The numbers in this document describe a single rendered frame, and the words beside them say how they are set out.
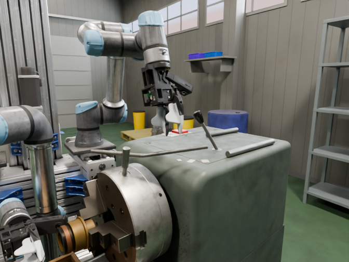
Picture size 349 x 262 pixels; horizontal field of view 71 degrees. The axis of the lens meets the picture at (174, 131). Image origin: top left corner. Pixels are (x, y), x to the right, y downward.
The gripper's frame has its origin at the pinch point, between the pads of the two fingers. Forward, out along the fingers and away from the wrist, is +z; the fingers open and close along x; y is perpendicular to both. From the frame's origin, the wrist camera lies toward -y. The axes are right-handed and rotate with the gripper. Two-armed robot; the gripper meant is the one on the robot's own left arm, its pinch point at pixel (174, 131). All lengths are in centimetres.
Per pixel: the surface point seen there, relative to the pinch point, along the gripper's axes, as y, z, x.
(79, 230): 28.5, 22.1, -12.7
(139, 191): 13.2, 15.0, -3.5
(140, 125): -351, -26, -569
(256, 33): -350, -138, -158
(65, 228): 31.3, 21.0, -14.5
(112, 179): 18.4, 10.7, -8.9
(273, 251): -47, 60, -3
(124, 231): 19.3, 24.5, -4.8
